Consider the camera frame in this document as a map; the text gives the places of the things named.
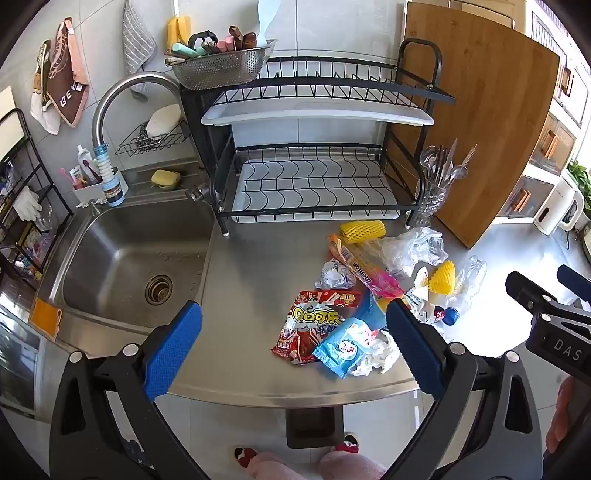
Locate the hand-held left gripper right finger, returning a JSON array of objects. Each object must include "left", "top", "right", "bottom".
[{"left": 385, "top": 299, "right": 543, "bottom": 480}]

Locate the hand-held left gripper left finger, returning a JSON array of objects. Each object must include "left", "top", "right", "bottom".
[{"left": 48, "top": 300, "right": 204, "bottom": 480}]

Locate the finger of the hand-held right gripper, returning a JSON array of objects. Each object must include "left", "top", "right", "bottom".
[
  {"left": 505, "top": 271, "right": 556, "bottom": 320},
  {"left": 556, "top": 264, "right": 591, "bottom": 304}
]

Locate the cone-shaped yellow foam net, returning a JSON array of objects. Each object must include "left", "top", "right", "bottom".
[{"left": 428, "top": 260, "right": 458, "bottom": 296}]

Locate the printed white paper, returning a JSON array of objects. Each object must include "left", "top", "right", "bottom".
[{"left": 315, "top": 258, "right": 354, "bottom": 291}]

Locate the dark grey trash bin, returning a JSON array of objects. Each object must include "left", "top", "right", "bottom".
[{"left": 286, "top": 405, "right": 345, "bottom": 450}]

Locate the person's right hand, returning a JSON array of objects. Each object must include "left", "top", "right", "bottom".
[{"left": 545, "top": 375, "right": 579, "bottom": 456}]

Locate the crumpled white tissue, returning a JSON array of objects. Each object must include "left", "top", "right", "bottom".
[{"left": 348, "top": 330, "right": 402, "bottom": 376}]

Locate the clear plastic bottle blue cap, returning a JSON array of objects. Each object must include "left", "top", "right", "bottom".
[{"left": 434, "top": 255, "right": 488, "bottom": 326}]

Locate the blue triangular wrapper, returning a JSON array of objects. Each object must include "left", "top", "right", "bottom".
[{"left": 353, "top": 291, "right": 387, "bottom": 330}]

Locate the white paper wrapper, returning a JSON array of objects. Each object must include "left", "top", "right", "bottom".
[{"left": 406, "top": 265, "right": 437, "bottom": 301}]

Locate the pink plastic wrapper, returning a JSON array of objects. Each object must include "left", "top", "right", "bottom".
[{"left": 367, "top": 270, "right": 406, "bottom": 298}]

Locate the white electric kettle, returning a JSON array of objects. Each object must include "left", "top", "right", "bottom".
[{"left": 533, "top": 173, "right": 585, "bottom": 237}]

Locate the light blue snack packet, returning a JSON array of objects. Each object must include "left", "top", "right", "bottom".
[{"left": 312, "top": 316, "right": 377, "bottom": 380}]

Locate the orange candy stick wrapper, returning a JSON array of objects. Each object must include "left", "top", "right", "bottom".
[{"left": 329, "top": 233, "right": 384, "bottom": 289}]

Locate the crumpled clear plastic bag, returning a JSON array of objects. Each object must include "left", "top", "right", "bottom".
[{"left": 379, "top": 227, "right": 450, "bottom": 278}]

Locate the green potted plant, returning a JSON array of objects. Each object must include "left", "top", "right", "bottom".
[{"left": 569, "top": 159, "right": 591, "bottom": 208}]

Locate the red snack packet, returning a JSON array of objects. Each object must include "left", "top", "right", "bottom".
[{"left": 271, "top": 290, "right": 363, "bottom": 366}]

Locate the stainless steel sink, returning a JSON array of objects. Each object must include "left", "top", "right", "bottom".
[{"left": 48, "top": 203, "right": 218, "bottom": 334}]

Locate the glass cutlery holder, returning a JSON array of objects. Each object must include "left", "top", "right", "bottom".
[{"left": 414, "top": 178, "right": 452, "bottom": 228}]

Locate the tube-shaped yellow foam net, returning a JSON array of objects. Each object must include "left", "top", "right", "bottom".
[{"left": 339, "top": 220, "right": 387, "bottom": 243}]

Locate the orange cloth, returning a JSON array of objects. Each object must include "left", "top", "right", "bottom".
[{"left": 28, "top": 298, "right": 64, "bottom": 343}]

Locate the beige drawer cabinet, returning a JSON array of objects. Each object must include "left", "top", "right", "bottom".
[{"left": 496, "top": 9, "right": 591, "bottom": 227}]

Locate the white bottle brush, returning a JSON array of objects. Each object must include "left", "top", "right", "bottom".
[{"left": 455, "top": 144, "right": 478, "bottom": 178}]

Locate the glass cup with utensils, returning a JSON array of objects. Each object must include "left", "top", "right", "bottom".
[{"left": 419, "top": 138, "right": 468, "bottom": 190}]

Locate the person's left leg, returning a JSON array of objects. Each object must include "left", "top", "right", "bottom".
[{"left": 247, "top": 451, "right": 305, "bottom": 480}]

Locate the small steel tap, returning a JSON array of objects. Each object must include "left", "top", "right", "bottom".
[{"left": 185, "top": 182, "right": 216, "bottom": 205}]

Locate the yellow sponge in dish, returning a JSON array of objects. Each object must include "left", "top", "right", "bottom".
[{"left": 151, "top": 169, "right": 182, "bottom": 191}]

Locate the wooden cutting board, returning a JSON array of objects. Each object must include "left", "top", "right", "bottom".
[{"left": 385, "top": 2, "right": 561, "bottom": 250}]

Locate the white toothbrush holder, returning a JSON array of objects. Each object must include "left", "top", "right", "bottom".
[{"left": 73, "top": 168, "right": 122, "bottom": 206}]

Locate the blue flexible faucet nozzle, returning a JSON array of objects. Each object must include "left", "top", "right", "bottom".
[{"left": 92, "top": 143, "right": 129, "bottom": 207}]

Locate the wide white drip tray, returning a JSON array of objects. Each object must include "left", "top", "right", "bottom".
[{"left": 231, "top": 157, "right": 402, "bottom": 223}]

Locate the white glove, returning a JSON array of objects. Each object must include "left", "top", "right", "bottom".
[{"left": 13, "top": 186, "right": 44, "bottom": 222}]

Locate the white toothpaste tube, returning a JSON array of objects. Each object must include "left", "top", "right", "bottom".
[{"left": 76, "top": 144, "right": 95, "bottom": 183}]

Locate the black two-tier dish rack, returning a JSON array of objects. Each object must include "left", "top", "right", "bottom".
[{"left": 180, "top": 39, "right": 456, "bottom": 238}]

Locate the black metal shelf rack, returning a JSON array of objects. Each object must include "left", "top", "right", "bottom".
[{"left": 0, "top": 108, "right": 75, "bottom": 291}]

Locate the white round scrubber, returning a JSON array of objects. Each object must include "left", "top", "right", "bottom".
[{"left": 147, "top": 104, "right": 182, "bottom": 134}]

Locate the narrow white drip tray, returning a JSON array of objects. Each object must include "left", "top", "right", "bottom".
[{"left": 201, "top": 99, "right": 435, "bottom": 127}]

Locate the curved steel faucet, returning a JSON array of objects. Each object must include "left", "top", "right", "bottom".
[{"left": 91, "top": 74, "right": 185, "bottom": 153}]

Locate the perforated steel colander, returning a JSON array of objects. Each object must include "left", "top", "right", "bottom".
[{"left": 165, "top": 39, "right": 279, "bottom": 91}]

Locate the white olive hanging towel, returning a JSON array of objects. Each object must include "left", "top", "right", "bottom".
[{"left": 30, "top": 39, "right": 62, "bottom": 136}]

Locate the brown pink hanging towel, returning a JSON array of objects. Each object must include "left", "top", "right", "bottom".
[{"left": 48, "top": 17, "right": 90, "bottom": 128}]

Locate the grey striped hanging cloth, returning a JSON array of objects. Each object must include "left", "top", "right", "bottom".
[{"left": 122, "top": 0, "right": 158, "bottom": 100}]

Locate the bundle of kitchen utensils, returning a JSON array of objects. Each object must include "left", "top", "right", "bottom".
[{"left": 165, "top": 25, "right": 258, "bottom": 63}]

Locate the yellow hanging sponge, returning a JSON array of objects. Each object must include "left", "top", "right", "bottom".
[{"left": 166, "top": 15, "right": 192, "bottom": 43}]

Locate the light blue plastic utensil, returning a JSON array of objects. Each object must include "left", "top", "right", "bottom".
[{"left": 256, "top": 0, "right": 286, "bottom": 48}]

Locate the black wire sponge basket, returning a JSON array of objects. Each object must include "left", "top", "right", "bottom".
[{"left": 115, "top": 117, "right": 190, "bottom": 156}]

